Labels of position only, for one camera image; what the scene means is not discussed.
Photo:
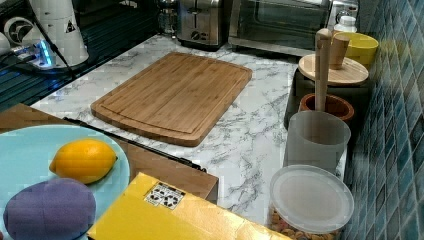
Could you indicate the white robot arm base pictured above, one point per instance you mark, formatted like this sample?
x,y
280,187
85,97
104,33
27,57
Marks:
x,y
49,34

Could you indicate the glass jar behind toaster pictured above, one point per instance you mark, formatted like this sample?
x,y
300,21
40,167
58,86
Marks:
x,y
167,17

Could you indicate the stainless steel toaster oven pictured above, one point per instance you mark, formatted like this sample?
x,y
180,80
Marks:
x,y
281,26

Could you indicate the bamboo cutting board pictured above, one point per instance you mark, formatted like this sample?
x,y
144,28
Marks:
x,y
178,99

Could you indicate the frosted plastic cup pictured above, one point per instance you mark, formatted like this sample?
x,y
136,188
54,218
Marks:
x,y
317,139

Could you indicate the yellow cardboard box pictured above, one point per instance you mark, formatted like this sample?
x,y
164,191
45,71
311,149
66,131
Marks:
x,y
150,209

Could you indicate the clear jar with white lid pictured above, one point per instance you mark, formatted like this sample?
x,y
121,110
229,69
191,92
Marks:
x,y
308,203

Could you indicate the yellow lemon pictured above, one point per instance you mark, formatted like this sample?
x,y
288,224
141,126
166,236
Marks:
x,y
86,160

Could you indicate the wooden rolling pin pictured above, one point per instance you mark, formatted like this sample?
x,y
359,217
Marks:
x,y
322,55

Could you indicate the round wooden board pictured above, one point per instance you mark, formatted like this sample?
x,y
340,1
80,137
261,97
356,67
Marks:
x,y
351,73

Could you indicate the small wooden cup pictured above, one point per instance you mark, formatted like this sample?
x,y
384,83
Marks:
x,y
338,50

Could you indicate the yellow bowl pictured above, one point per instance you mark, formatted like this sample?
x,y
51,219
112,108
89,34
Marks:
x,y
361,48

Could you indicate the white capped bottle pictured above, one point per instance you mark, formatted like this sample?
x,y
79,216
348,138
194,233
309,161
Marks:
x,y
345,24

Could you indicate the purple plush eggplant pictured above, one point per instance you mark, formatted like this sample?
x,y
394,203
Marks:
x,y
57,209

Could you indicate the light blue plate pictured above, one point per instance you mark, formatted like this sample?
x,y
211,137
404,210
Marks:
x,y
27,153

